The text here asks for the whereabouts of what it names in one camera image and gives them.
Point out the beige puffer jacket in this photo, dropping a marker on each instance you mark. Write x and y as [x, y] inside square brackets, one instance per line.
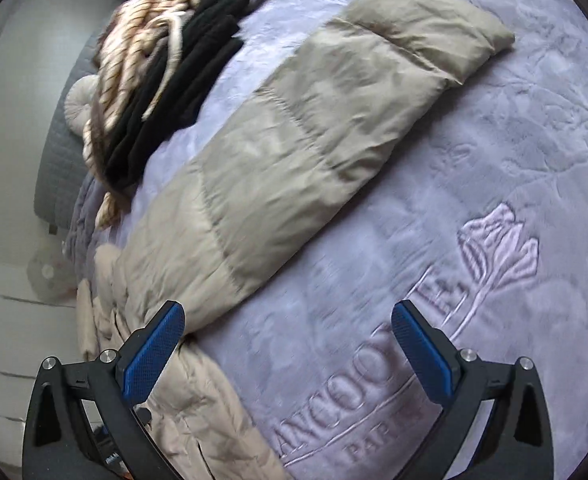
[274, 135]

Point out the black knit garment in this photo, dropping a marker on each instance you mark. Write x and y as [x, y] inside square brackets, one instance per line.
[173, 100]

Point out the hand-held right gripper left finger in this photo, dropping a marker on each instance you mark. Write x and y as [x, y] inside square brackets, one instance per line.
[153, 350]

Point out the lavender embossed plush blanket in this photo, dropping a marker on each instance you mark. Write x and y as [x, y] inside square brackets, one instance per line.
[474, 160]

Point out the round cream cushion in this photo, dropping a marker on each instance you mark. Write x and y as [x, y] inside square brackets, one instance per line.
[76, 105]

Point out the cream brown striped garment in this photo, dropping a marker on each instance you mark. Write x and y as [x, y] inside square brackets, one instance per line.
[123, 60]

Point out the grey quilted headboard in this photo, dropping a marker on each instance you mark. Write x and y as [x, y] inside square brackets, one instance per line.
[56, 170]

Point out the white round fan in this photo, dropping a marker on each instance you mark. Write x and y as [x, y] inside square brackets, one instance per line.
[47, 271]

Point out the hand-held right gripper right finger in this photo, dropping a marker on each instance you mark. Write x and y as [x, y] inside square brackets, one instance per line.
[421, 350]

